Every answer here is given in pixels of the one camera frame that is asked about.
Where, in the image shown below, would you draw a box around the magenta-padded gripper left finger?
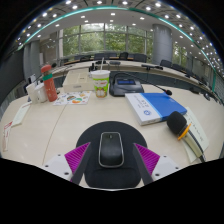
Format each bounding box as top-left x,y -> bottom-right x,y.
42,142 -> 92,186

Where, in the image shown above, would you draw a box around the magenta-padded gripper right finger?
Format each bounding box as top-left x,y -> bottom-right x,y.
132,143 -> 183,187

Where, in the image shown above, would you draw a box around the black computer mouse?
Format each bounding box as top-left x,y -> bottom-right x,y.
98,131 -> 125,169

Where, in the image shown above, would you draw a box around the black mouse pad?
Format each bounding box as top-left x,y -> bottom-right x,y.
75,120 -> 148,190

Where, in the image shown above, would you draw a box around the white paper sheet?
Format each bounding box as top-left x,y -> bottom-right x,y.
181,106 -> 210,164

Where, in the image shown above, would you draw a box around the blue and white book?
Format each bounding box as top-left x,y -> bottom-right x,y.
124,92 -> 188,127

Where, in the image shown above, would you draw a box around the red and white fan-print brochure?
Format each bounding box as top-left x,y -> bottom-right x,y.
1,120 -> 14,153

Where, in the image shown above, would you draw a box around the white sheet with red header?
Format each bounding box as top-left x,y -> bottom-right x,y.
11,101 -> 33,128

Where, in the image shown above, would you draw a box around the colourful sticker leaflet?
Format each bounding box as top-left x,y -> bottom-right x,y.
52,90 -> 92,107

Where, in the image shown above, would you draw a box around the white lidded mug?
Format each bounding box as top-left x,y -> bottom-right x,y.
34,82 -> 49,103

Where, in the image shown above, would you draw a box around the white paper cup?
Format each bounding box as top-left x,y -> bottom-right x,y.
25,82 -> 39,103

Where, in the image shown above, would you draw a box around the red bottle with green band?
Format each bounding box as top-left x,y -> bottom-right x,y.
40,64 -> 59,103

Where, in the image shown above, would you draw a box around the beige cardboard box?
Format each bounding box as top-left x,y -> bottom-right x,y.
62,69 -> 96,94

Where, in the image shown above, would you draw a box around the black gooseneck conference microphone unit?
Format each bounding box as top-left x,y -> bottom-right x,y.
109,71 -> 173,98

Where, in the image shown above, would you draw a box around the green and white drink cup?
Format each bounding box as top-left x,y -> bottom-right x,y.
90,57 -> 111,99

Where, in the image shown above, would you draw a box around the black table microphone units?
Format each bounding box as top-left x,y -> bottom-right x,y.
108,59 -> 214,101

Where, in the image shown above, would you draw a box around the dark office chairs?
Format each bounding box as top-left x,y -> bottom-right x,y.
63,51 -> 214,92

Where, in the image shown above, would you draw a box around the ceiling lights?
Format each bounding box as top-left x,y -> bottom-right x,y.
13,0 -> 224,78

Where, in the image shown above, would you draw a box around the black microphone with orange ring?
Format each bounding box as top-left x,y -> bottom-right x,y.
166,111 -> 207,164

